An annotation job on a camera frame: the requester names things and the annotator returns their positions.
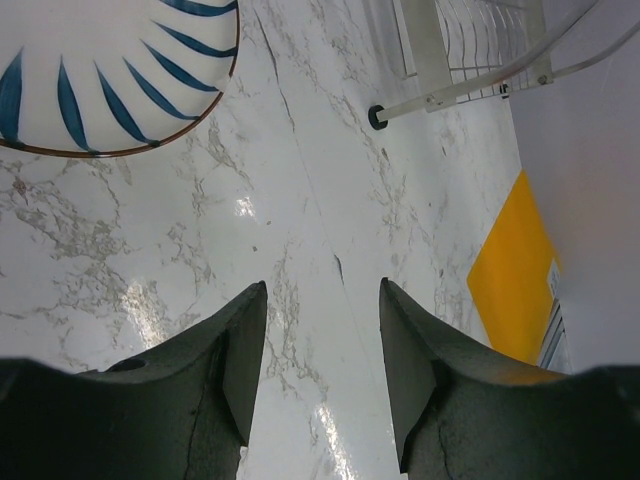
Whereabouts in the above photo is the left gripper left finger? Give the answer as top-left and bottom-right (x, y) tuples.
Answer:
(1, 282), (267, 479)

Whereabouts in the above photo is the black and white striped plate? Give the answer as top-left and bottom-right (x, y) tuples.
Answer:
(1, 1), (240, 158)

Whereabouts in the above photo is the orange cutting board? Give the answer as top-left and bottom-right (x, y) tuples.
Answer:
(467, 171), (560, 365)

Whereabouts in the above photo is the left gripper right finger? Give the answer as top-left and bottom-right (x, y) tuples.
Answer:
(379, 279), (639, 479)

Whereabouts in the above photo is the stainless steel dish rack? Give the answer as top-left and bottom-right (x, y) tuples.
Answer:
(368, 1), (639, 130)

